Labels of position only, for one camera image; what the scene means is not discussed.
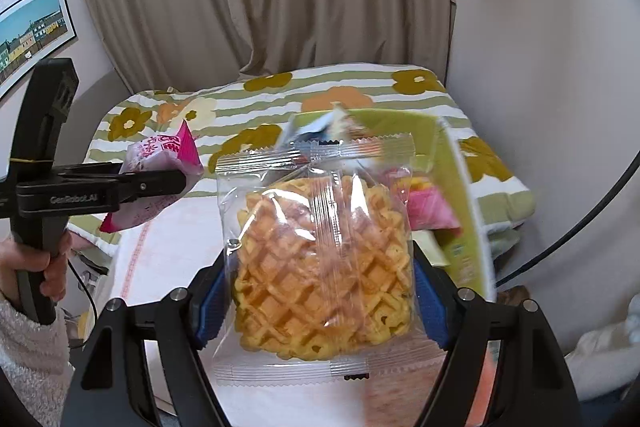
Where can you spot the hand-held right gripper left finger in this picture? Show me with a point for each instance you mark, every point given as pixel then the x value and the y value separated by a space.
pixel 212 307

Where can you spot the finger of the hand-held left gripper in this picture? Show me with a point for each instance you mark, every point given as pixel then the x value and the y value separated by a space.
pixel 90 169
pixel 125 189

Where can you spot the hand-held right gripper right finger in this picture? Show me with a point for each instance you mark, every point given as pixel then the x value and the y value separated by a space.
pixel 430 302

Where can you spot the green cardboard box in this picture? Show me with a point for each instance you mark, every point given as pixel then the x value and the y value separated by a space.
pixel 465 232

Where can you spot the clear waffle packet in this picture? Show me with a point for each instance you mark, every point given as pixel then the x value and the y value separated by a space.
pixel 320 267

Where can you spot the person's left hand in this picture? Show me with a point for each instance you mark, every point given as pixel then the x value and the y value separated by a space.
pixel 25 257

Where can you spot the pink and yellow snack packet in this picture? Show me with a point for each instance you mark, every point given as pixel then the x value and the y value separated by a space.
pixel 430 207

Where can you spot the white cloth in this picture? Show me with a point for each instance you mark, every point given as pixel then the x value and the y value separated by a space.
pixel 610 347

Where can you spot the blue and white snack packet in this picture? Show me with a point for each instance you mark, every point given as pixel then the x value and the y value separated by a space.
pixel 325 127

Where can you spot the floral striped blanket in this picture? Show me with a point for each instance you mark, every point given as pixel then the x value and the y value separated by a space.
pixel 350 82

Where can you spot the framed wall picture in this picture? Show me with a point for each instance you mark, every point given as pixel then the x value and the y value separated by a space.
pixel 35 32

